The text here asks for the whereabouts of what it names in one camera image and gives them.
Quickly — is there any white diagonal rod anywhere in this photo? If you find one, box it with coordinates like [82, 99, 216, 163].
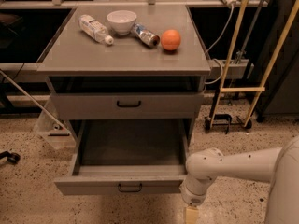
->
[0, 69, 71, 133]

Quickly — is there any black clamp on floor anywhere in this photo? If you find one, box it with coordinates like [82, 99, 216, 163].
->
[203, 113, 253, 135]

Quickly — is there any grey drawer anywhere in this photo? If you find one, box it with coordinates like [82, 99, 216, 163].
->
[55, 119, 188, 195]
[50, 93, 203, 120]

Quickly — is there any grey drawer cabinet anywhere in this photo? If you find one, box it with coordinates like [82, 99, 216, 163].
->
[36, 4, 212, 147]

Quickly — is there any white power cable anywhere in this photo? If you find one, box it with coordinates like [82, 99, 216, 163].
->
[203, 3, 235, 86]

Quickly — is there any grey top drawer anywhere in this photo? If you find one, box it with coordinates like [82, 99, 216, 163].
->
[50, 93, 203, 120]

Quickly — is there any yellow wooden ladder frame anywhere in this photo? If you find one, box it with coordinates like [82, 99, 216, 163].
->
[208, 0, 299, 130]

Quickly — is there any orange ball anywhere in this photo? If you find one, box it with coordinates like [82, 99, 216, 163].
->
[161, 29, 181, 51]

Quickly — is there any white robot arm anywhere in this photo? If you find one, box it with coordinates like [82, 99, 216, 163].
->
[179, 136, 299, 224]

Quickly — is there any clear plastic water bottle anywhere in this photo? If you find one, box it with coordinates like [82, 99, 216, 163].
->
[78, 14, 114, 46]

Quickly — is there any black caster wheel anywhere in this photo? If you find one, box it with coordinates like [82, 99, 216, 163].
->
[0, 151, 21, 164]

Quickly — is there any white ceramic bowl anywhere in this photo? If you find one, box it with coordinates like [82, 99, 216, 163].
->
[107, 10, 137, 35]

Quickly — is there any silver crushed can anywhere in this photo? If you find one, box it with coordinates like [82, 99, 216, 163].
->
[131, 23, 160, 48]

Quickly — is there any clear plastic bin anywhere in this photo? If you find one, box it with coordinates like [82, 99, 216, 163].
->
[33, 97, 77, 151]

